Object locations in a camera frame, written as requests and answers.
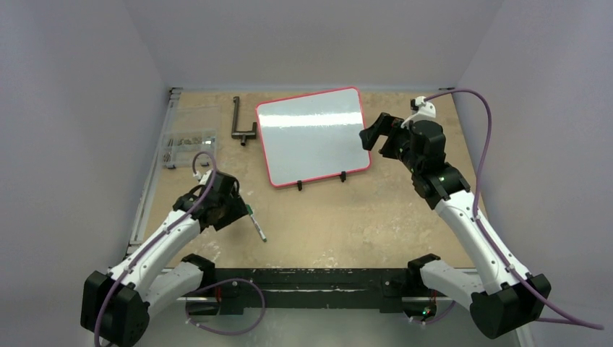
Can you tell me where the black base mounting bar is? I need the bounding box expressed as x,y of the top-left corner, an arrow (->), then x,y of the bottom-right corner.
185,268 -> 451,317

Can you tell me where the clear plastic screw box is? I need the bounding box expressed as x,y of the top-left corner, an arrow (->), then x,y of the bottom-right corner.
158,106 -> 221,169

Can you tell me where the white green whiteboard marker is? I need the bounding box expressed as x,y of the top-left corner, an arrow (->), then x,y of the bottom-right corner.
248,213 -> 267,243

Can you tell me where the dark metal pipe bracket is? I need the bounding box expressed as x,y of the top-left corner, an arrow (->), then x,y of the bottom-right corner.
231,96 -> 258,147

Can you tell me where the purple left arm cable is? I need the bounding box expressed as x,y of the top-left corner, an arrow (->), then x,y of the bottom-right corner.
93,151 -> 218,347

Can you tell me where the aluminium frame rail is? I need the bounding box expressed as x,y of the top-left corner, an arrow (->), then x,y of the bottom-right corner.
124,87 -> 184,259

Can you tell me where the pink framed whiteboard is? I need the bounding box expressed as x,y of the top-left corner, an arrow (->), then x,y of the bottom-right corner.
255,87 -> 372,188

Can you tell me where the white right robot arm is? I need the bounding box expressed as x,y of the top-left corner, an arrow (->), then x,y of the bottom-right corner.
359,113 -> 551,339

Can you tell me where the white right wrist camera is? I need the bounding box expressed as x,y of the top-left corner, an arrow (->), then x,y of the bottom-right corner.
400,96 -> 437,129

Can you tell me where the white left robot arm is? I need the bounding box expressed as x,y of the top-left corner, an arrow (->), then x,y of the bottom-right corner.
80,171 -> 248,346

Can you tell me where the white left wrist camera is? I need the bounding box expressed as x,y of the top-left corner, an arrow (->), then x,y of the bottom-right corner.
192,169 -> 214,187

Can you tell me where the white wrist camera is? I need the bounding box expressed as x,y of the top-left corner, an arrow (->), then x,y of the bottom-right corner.
192,169 -> 214,187
400,96 -> 437,129

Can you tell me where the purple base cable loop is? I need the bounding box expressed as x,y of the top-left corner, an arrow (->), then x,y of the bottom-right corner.
184,278 -> 266,336

